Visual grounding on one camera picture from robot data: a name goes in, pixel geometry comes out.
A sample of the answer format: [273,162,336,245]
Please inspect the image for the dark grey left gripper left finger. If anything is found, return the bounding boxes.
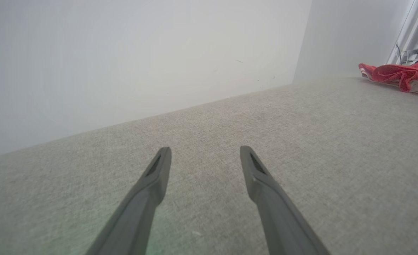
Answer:
[86,147,172,255]

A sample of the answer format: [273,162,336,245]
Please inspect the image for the red and white shirt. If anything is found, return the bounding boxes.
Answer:
[358,53,418,99]

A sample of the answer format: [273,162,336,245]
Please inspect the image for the grey fabric sofa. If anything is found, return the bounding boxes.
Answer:
[0,74,418,255]

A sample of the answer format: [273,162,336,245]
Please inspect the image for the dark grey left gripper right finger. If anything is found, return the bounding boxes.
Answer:
[240,145,331,255]

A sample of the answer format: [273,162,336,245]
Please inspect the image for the grey wire stand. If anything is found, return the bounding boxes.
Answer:
[395,44,418,65]

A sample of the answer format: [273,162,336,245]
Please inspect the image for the white vertical frame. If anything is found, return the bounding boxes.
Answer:
[386,0,418,66]

